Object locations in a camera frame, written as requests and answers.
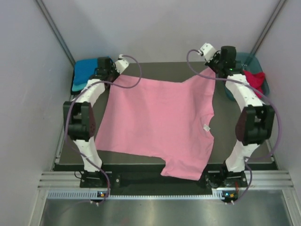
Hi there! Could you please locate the pink t-shirt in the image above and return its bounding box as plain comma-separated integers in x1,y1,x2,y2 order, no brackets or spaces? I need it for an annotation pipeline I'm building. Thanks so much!
95,68,215,180

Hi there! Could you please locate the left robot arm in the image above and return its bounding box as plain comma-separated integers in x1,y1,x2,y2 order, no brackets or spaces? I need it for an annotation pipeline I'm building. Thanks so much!
63,57,119,188

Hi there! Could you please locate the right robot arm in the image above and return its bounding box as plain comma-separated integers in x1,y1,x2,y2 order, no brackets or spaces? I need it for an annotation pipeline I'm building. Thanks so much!
200,43,275,188

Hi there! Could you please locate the folded blue t-shirt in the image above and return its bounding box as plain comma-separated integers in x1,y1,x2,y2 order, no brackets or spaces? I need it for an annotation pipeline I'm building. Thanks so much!
74,56,112,85

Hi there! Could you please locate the teal plastic bin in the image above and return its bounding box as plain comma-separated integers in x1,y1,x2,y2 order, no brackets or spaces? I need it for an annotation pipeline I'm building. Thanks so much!
236,52,269,96

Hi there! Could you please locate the folded teal t-shirt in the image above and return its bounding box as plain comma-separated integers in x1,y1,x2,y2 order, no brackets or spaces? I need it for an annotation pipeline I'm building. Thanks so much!
71,82,87,93

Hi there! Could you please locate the red t-shirt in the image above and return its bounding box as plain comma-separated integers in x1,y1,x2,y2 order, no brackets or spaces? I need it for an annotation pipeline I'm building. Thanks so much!
244,70,265,94

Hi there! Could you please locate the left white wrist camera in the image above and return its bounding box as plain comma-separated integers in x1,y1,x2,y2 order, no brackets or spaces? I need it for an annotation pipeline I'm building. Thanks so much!
114,55,129,74

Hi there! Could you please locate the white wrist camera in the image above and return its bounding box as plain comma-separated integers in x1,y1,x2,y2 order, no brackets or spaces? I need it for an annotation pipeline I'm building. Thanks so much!
114,55,129,74
197,43,217,61

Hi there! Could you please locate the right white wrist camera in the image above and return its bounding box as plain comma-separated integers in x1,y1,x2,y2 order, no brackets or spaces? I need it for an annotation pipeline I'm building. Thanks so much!
197,43,217,61

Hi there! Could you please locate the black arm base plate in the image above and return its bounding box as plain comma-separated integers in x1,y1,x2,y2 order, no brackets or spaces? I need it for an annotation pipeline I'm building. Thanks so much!
79,171,247,188

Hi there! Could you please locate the grey slotted cable duct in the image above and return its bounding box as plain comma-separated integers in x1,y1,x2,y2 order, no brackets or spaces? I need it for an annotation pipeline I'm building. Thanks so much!
47,190,238,200

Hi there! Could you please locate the aluminium rail frame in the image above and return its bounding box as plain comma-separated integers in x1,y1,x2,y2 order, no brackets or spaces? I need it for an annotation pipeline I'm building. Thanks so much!
30,170,301,226

